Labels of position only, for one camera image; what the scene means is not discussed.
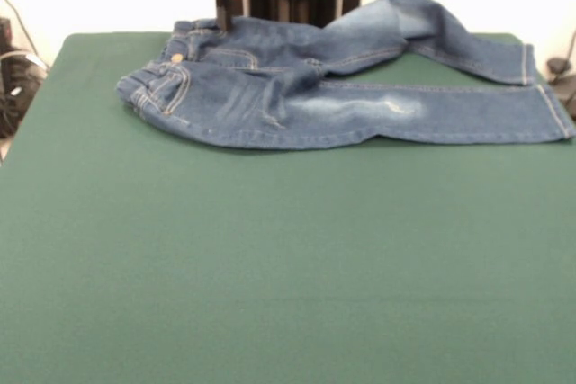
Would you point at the blue denim jeans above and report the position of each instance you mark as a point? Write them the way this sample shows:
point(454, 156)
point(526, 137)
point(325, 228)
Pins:
point(270, 109)

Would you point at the black stand base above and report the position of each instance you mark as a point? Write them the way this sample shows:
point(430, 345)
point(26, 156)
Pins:
point(560, 70)
point(18, 96)

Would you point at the dark green table cloth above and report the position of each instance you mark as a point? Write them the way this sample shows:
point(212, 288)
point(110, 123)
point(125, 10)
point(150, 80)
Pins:
point(180, 267)

